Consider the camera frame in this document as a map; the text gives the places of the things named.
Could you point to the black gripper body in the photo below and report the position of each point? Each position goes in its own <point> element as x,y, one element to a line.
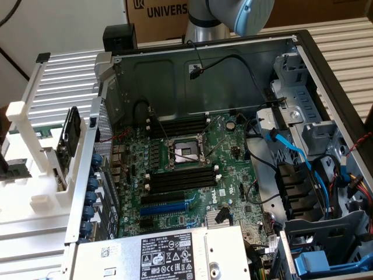
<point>3,160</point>

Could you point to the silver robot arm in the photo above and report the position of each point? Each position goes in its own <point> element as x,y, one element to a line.
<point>204,17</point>

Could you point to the green RAM stick with label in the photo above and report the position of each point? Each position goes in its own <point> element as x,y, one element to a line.
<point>46,131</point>

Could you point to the white parts rack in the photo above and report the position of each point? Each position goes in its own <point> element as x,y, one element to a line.
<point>20,116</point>

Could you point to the black graphics card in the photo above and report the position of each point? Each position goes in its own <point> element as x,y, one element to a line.
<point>71,128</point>

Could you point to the blue card latch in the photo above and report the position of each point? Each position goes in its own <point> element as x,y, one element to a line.
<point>91,197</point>
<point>88,213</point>
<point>94,183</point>
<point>86,228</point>
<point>97,160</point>

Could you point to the small black clip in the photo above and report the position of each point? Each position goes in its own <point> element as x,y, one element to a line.
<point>93,122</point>

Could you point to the silver rear port block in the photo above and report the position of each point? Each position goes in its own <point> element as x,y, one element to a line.
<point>118,163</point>

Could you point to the short black expansion slot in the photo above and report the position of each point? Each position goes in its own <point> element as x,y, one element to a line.
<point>145,224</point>

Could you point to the silver power supply with label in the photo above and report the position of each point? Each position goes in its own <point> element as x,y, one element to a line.
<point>122,262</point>

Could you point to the thin metal locking lever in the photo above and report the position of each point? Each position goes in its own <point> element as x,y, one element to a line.
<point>160,125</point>
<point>186,157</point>

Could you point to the long black expansion slot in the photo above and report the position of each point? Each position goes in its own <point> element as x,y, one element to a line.
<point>163,198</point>

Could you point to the blue expansion slot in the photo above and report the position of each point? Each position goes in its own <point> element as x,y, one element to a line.
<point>163,209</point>

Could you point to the small black box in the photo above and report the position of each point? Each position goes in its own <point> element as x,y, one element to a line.
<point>119,36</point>

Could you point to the open metal PC case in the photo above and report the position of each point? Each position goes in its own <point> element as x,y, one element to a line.
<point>163,81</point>

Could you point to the silver CPU socket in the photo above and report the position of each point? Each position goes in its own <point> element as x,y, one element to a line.
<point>182,151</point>

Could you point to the printed cardboard box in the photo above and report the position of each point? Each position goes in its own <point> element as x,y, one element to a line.
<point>157,26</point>

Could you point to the silver finned heatsink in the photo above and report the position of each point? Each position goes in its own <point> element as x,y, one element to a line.
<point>211,218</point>

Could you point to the green Dell motherboard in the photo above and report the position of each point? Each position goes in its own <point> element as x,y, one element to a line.
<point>233,175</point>

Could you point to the round coin battery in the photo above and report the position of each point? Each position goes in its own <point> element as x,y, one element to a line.
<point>231,125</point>

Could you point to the black plastic fan shroud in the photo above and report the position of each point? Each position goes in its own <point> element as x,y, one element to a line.
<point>294,186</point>

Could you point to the grey metal disk bay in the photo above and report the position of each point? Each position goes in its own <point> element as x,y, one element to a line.
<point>303,96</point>

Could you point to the blue drive caddy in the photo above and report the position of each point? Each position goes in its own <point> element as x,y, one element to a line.
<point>311,261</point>

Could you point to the grey drive cage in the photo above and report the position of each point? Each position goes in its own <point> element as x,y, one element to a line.
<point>320,230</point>

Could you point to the plain brown cardboard box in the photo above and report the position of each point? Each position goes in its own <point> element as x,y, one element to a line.
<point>320,11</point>

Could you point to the black rail end cap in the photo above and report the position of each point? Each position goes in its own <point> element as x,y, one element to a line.
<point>43,57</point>

